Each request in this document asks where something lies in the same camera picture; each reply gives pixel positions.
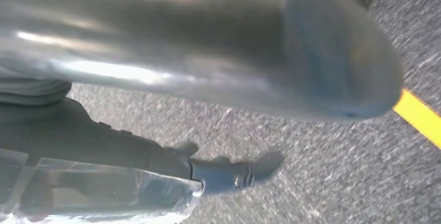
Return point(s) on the yellow floor tape square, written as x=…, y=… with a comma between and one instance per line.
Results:
x=418, y=117

